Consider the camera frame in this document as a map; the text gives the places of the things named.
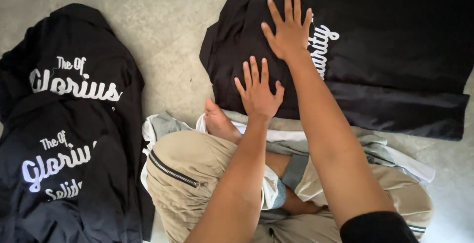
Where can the person's left hand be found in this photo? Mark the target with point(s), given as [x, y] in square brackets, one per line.
[259, 100]

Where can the person's right hand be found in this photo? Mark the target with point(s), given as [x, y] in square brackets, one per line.
[290, 39]

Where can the black T-shirt with white print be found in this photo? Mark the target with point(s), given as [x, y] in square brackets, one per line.
[385, 69]
[74, 35]
[74, 209]

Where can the person's bare foot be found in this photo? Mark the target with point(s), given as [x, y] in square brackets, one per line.
[218, 124]

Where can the person's beige zipped trousers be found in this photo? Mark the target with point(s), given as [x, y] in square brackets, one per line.
[185, 154]

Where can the white and grey garment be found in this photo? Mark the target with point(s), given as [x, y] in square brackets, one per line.
[377, 150]

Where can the person's black sleeve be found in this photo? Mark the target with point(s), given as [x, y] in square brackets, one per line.
[377, 230]

